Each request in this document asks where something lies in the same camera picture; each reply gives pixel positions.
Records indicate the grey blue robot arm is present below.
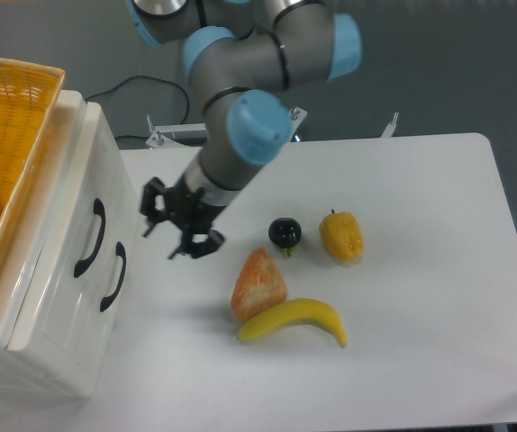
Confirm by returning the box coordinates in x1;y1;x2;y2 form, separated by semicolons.
127;1;363;258

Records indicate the metal table bracket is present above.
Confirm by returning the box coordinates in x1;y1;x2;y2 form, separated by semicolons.
380;112;400;139

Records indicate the black cable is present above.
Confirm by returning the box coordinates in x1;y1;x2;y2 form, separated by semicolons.
85;75;190;125

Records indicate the black top drawer handle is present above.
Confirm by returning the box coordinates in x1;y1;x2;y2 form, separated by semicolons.
73;198;106;278

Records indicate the orange woven basket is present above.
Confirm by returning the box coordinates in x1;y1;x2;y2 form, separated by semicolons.
0;58;66;254

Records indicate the yellow bell pepper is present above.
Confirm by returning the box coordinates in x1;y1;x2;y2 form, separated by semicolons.
319;210;365;263

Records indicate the black round fruit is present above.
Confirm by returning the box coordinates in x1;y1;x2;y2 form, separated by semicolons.
268;218;303;257

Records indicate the black drawer handle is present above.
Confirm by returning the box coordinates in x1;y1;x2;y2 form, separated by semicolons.
99;241;128;313
73;198;106;278

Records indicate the white drawer cabinet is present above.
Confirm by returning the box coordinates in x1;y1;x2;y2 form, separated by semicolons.
0;91;138;397

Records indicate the black lower drawer handle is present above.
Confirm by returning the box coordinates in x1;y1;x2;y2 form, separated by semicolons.
99;241;128;313

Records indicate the orange peeled segment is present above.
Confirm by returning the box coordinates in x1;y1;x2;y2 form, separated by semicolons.
231;247;287;322

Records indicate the yellow banana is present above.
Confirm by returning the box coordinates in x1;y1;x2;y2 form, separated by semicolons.
237;298;348;347

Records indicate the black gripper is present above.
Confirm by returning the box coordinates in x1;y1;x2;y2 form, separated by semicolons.
140;175;226;260

